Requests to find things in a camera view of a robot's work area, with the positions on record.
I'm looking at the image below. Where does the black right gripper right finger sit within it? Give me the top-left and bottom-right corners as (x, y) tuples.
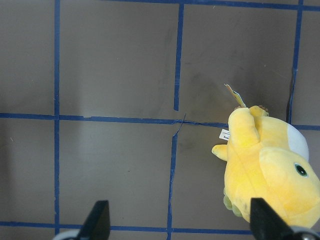
(249, 197), (320, 240)

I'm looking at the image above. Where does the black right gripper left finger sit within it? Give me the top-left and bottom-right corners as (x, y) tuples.
(53, 199), (111, 240)

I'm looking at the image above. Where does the yellow plush toy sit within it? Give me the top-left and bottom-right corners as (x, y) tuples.
(211, 91), (320, 228)

